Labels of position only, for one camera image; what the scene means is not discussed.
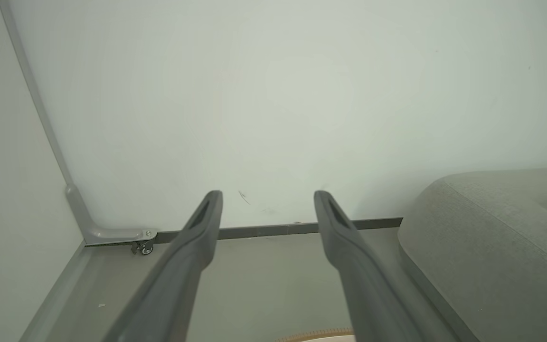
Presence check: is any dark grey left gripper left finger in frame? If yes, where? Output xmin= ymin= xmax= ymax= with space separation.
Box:
xmin=103 ymin=190 xmax=223 ymax=342

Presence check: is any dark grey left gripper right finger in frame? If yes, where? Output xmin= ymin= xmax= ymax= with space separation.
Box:
xmin=314 ymin=190 xmax=450 ymax=342

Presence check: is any cream perforated laundry basket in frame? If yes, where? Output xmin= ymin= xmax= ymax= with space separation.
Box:
xmin=273 ymin=328 xmax=356 ymax=342

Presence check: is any dark baseboard strip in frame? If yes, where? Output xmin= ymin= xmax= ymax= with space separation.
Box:
xmin=155 ymin=217 xmax=403 ymax=244

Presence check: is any grey floor skirting strip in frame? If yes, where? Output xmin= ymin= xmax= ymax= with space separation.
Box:
xmin=19 ymin=242 xmax=89 ymax=342

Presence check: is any grey fabric sofa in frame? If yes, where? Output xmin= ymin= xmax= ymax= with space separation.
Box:
xmin=397 ymin=167 xmax=547 ymax=342

